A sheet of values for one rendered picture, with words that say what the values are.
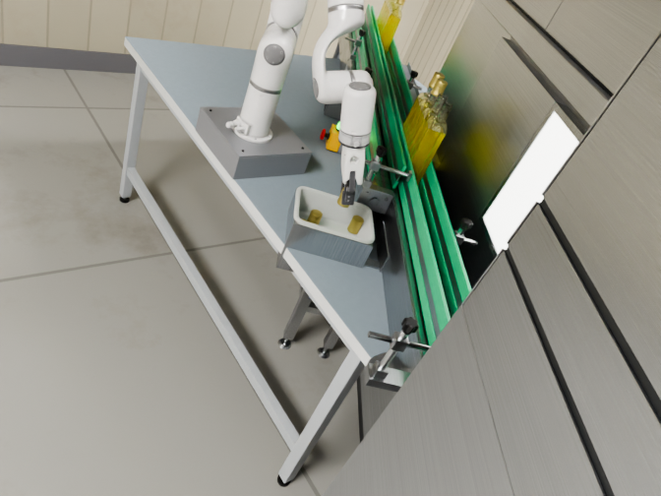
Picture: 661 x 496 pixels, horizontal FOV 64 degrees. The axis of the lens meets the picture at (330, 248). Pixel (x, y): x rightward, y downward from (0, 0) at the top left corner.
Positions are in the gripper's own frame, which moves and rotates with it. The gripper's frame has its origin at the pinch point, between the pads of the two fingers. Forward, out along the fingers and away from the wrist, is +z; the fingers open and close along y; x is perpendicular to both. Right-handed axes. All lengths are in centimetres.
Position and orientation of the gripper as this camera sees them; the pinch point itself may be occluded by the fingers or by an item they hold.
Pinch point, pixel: (347, 193)
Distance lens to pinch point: 135.7
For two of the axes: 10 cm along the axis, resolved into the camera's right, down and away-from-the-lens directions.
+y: -0.4, -6.4, 7.7
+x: -10.0, -0.3, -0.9
